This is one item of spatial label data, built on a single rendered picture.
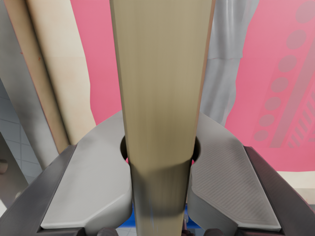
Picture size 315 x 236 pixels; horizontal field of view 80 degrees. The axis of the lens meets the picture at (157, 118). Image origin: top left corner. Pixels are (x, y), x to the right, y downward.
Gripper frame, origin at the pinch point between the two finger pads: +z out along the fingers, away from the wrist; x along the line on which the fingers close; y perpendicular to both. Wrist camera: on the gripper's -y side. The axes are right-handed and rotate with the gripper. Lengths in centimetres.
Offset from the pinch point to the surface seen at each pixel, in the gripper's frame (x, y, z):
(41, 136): -16.5, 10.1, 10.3
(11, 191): -21.9, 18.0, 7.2
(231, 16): 8.1, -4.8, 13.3
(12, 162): -21.9, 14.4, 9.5
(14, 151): -121, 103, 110
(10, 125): -115, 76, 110
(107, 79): -7.1, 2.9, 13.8
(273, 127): 18.1, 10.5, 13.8
